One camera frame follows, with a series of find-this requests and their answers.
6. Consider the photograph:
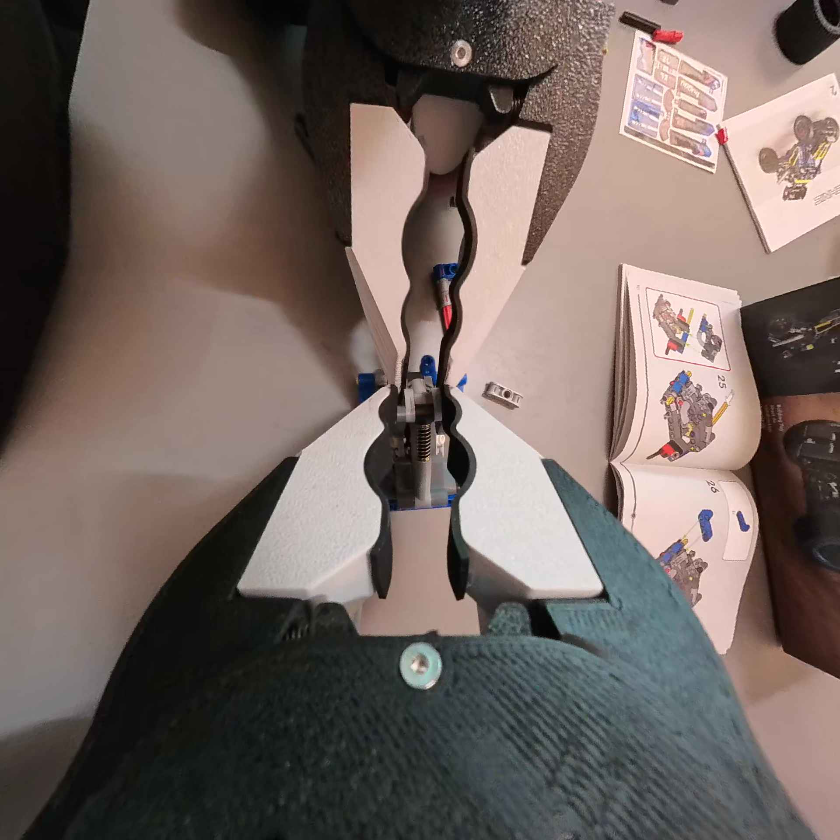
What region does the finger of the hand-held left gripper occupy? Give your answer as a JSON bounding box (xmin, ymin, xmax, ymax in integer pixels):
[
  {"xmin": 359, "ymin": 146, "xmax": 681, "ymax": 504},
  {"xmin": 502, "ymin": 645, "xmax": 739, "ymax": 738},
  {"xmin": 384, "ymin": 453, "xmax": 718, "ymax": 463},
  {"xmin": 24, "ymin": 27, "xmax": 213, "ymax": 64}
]
[
  {"xmin": 438, "ymin": 125, "xmax": 552, "ymax": 396},
  {"xmin": 343, "ymin": 101, "xmax": 432, "ymax": 389}
]

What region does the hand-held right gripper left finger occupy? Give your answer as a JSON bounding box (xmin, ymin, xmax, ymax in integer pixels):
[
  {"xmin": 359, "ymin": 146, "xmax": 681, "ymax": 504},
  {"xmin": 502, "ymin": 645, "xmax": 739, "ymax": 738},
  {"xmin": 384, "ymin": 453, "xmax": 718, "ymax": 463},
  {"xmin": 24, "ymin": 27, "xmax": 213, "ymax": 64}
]
[{"xmin": 235, "ymin": 386, "xmax": 398, "ymax": 635}]

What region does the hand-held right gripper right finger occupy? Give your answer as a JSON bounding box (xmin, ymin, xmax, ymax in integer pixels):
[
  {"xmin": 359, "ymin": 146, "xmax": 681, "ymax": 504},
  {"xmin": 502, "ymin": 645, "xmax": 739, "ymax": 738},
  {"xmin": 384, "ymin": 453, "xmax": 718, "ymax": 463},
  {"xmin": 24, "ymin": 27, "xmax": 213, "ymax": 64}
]
[{"xmin": 446, "ymin": 386, "xmax": 606, "ymax": 632}]

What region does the grey and blue lego model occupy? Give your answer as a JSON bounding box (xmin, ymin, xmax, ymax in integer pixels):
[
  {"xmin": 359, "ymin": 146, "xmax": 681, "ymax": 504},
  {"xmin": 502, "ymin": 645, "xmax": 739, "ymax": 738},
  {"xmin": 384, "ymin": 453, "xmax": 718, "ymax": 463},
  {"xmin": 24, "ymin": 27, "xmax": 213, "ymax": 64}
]
[{"xmin": 356, "ymin": 353, "xmax": 471, "ymax": 514}]

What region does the red lego axle piece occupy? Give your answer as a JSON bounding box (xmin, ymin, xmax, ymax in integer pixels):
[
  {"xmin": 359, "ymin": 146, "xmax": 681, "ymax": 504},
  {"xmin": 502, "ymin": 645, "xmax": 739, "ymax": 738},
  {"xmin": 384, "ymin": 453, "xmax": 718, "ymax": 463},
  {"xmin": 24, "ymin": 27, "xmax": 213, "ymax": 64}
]
[{"xmin": 432, "ymin": 262, "xmax": 462, "ymax": 333}]

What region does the lego sticker sheet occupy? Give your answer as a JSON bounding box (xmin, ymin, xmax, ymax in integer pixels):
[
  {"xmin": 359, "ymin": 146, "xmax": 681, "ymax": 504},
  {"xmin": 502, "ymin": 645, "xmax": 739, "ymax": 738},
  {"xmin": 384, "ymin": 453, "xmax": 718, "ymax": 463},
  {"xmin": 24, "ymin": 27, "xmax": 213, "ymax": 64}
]
[{"xmin": 619, "ymin": 29, "xmax": 729, "ymax": 175}]

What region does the open lego instruction booklet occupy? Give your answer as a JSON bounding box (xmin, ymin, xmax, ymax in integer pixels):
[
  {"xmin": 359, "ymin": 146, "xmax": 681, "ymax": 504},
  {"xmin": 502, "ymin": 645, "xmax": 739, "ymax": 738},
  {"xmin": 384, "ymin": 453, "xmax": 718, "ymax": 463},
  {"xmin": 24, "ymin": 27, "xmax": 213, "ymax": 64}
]
[{"xmin": 608, "ymin": 262, "xmax": 763, "ymax": 657}]

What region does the lego set cardboard box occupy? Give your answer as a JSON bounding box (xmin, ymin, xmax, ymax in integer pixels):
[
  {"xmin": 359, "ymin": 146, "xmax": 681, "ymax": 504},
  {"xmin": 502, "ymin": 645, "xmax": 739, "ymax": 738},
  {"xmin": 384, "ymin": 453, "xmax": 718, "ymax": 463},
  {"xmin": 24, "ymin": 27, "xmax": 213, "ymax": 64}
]
[{"xmin": 740, "ymin": 277, "xmax": 840, "ymax": 681}]

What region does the small white lego leaflet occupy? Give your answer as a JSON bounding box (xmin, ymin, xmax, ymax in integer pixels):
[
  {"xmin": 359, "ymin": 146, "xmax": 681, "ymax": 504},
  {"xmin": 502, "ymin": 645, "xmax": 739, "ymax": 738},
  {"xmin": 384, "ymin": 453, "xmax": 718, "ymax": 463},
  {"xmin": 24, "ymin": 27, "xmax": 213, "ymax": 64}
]
[{"xmin": 718, "ymin": 71, "xmax": 840, "ymax": 255}]

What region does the black lego tire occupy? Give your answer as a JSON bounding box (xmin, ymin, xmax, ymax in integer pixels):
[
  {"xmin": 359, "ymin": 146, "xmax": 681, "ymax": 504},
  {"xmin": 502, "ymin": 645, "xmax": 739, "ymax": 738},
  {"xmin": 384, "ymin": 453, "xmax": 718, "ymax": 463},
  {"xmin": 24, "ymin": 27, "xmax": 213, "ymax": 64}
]
[{"xmin": 774, "ymin": 0, "xmax": 840, "ymax": 67}]

